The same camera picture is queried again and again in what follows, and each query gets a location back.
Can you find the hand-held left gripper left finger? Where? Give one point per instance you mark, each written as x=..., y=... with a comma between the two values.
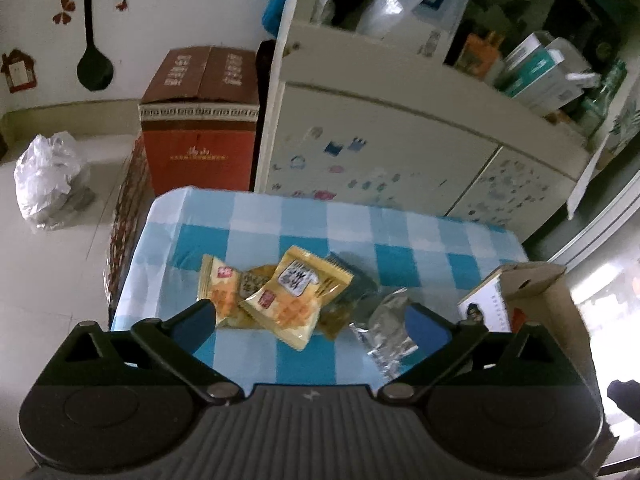
x=200, y=322

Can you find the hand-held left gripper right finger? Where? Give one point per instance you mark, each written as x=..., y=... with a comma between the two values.
x=425, y=325

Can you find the silver foil snack packet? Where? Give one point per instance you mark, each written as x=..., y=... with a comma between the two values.
x=385, y=330

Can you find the yellow snack packet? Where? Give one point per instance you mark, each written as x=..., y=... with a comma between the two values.
x=295, y=295
x=220, y=285

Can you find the small tan snack packet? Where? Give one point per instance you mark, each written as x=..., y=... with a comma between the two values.
x=252, y=282

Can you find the olive snack packet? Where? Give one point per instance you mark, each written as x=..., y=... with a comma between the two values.
x=345, y=305

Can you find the cardboard box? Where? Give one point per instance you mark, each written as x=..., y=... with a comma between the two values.
x=535, y=280

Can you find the blue checkered tablecloth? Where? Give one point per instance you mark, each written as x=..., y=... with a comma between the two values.
x=350, y=230

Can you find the patterned plastic-wrapped carton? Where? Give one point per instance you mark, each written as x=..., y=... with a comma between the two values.
x=127, y=210

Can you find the red carton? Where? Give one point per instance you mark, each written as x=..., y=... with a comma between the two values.
x=200, y=145

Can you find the cream cabinet with stickers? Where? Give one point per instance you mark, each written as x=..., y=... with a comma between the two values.
x=390, y=135

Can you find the grey refrigerator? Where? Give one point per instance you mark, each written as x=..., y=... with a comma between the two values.
x=600, y=240

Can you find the white plastic bag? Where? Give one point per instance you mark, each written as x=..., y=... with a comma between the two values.
x=50, y=180

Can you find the orange box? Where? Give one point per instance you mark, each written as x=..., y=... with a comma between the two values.
x=479, y=55

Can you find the teal and white box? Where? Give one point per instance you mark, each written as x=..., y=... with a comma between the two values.
x=545, y=70

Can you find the green bottle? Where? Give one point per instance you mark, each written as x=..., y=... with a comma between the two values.
x=602, y=95

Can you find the white plastic-wrapped package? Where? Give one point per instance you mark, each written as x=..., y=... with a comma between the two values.
x=415, y=0

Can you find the black vase wall sticker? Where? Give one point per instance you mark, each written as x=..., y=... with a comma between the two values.
x=94, y=67

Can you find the red house wall sticker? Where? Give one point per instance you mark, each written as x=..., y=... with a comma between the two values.
x=17, y=72

